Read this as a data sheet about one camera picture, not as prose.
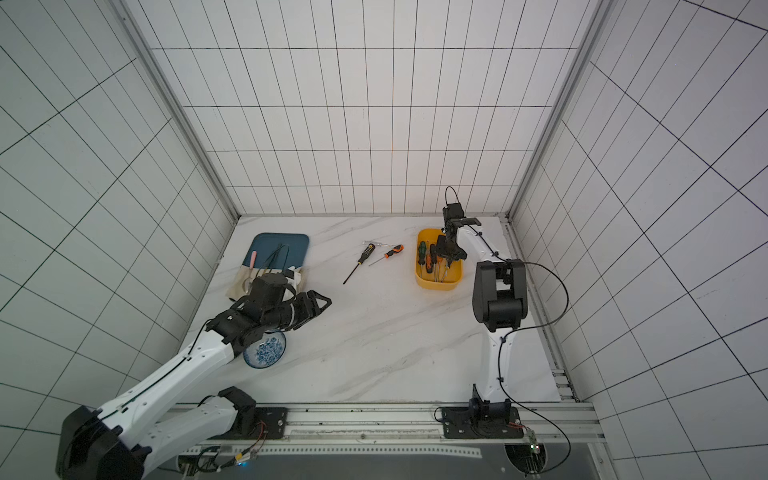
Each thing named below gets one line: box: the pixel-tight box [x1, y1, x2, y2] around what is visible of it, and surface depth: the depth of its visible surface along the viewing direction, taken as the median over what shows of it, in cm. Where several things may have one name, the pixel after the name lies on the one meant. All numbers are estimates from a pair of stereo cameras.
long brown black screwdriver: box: [342, 243, 376, 285], surface depth 109 cm
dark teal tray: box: [242, 232, 310, 269], surface depth 112 cm
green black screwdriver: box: [418, 240, 427, 267], surface depth 109 cm
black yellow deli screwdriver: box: [430, 243, 440, 278], surface depth 106 cm
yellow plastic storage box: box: [414, 228, 463, 290], surface depth 105 cm
